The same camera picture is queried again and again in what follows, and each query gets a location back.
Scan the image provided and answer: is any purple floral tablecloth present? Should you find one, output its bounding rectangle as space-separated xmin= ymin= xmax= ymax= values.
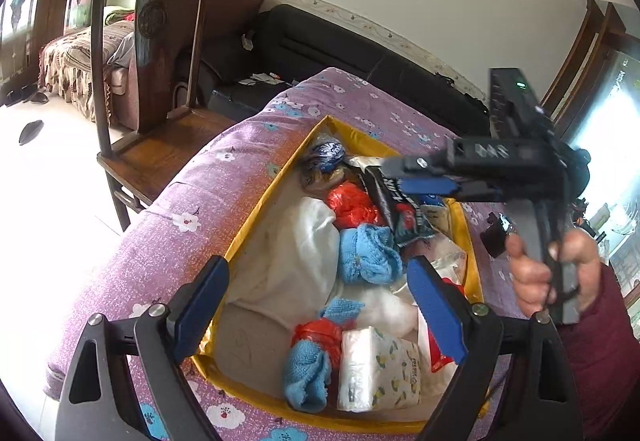
xmin=44 ymin=68 xmax=515 ymax=440

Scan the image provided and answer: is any person's right hand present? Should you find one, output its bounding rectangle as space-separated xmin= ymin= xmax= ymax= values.
xmin=506 ymin=229 xmax=601 ymax=317

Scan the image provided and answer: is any blue towel bundle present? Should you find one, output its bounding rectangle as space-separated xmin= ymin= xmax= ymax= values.
xmin=337 ymin=224 xmax=404 ymax=285

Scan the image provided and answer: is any beige tissue pack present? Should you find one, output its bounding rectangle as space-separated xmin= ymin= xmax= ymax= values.
xmin=419 ymin=195 xmax=452 ymax=239

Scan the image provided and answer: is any white cloth bag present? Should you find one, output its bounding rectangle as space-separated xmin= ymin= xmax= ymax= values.
xmin=227 ymin=197 xmax=340 ymax=331

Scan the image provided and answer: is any floral white tissue pack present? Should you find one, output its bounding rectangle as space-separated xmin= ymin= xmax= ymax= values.
xmin=336 ymin=327 xmax=422 ymax=413

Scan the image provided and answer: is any bag of coloured foam strips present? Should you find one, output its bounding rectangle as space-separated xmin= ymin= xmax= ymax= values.
xmin=401 ymin=232 xmax=466 ymax=286

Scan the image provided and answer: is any red white tissue pack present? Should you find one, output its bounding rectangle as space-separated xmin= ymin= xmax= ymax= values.
xmin=416 ymin=282 xmax=468 ymax=373

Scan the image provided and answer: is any black leather sofa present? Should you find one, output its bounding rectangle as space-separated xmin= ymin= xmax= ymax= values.
xmin=196 ymin=5 xmax=489 ymax=135

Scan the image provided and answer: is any maroon sleeved forearm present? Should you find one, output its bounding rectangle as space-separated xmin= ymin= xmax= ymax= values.
xmin=559 ymin=265 xmax=640 ymax=440

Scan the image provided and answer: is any blue white Vinda tissue bag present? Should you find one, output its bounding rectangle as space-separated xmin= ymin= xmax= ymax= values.
xmin=299 ymin=133 xmax=346 ymax=193

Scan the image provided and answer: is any white pillow bundle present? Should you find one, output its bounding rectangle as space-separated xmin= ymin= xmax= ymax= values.
xmin=342 ymin=285 xmax=419 ymax=337

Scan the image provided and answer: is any black crab print packet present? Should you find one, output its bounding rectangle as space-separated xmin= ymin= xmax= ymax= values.
xmin=345 ymin=155 xmax=436 ymax=248

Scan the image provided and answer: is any dark wooden chair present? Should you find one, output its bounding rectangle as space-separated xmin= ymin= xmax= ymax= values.
xmin=91 ymin=0 xmax=233 ymax=227

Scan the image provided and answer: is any red plastic bag bundle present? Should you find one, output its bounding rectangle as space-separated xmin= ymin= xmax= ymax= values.
xmin=326 ymin=181 xmax=385 ymax=230

